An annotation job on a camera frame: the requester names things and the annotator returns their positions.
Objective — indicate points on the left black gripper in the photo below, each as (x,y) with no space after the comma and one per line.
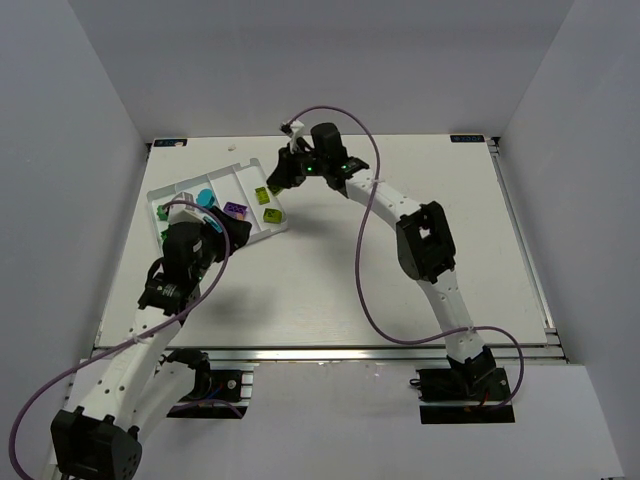
(232,230)

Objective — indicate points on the blue label sticker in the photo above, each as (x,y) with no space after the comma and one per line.
(170,142)
(467,138)

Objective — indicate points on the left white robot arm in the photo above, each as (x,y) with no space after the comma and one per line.
(102,437)

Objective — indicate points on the white divided plastic tray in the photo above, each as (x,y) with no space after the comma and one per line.
(234,183)

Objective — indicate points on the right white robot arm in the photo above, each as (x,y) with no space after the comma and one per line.
(424,243)

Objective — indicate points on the purple lego brick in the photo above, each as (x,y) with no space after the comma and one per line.
(238,211)

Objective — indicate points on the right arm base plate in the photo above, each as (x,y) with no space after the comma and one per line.
(443,399)

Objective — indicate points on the blue label sticker right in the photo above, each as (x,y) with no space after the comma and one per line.
(467,138)

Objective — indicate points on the green square lego brick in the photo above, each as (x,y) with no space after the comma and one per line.
(162,213)

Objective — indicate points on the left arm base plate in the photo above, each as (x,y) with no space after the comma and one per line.
(221,394)

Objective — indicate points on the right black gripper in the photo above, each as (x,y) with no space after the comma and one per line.
(284,173)

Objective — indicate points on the blue rounded lego brick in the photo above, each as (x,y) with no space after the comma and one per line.
(206,198)

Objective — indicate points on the blue label sticker left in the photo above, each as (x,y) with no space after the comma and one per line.
(170,142)

